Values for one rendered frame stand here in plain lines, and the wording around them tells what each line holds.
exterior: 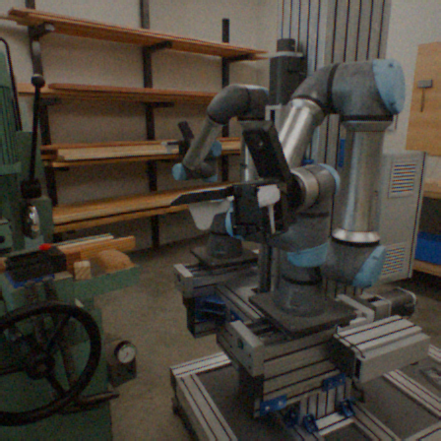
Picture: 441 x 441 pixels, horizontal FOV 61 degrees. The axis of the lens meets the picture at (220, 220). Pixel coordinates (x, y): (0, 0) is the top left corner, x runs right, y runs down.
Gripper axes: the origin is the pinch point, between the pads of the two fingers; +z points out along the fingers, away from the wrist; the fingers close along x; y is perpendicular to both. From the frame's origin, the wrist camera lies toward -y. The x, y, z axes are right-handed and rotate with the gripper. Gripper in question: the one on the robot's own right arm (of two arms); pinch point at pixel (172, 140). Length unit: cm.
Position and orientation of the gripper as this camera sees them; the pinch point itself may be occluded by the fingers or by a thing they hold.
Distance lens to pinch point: 196.9
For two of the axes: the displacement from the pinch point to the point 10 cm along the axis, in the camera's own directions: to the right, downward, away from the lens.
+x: 7.6, -3.0, 5.8
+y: 1.0, 9.4, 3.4
